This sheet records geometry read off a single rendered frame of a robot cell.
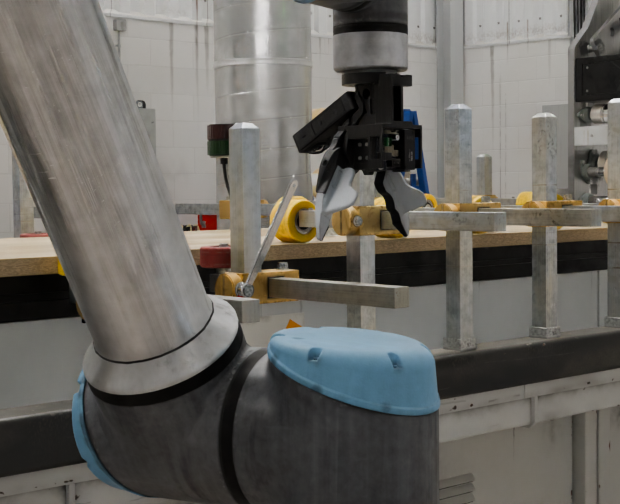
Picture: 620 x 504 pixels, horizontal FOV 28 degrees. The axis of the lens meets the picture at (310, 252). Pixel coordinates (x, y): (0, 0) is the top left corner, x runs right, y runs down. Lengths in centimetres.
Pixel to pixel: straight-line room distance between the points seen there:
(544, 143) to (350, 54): 105
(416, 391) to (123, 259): 27
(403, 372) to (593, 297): 196
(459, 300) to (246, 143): 57
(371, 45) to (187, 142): 940
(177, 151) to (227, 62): 478
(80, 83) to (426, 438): 41
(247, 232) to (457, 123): 52
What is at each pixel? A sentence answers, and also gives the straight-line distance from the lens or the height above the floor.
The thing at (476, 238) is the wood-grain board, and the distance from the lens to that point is 263.
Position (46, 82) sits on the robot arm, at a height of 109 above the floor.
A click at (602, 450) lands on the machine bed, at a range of 308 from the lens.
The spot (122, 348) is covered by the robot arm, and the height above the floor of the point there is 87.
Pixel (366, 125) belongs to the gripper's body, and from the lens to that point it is 148.
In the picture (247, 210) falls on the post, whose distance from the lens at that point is 196.
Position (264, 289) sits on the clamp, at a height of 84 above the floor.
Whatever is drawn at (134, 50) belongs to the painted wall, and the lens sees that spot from 1060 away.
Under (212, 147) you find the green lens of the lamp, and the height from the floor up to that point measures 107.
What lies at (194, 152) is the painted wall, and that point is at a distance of 1091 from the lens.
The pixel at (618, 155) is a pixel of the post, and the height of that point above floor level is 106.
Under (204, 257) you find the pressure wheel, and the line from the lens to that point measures 207.
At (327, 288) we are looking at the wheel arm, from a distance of 188.
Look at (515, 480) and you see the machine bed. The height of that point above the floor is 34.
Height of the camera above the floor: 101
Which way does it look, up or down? 3 degrees down
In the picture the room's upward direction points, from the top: 1 degrees counter-clockwise
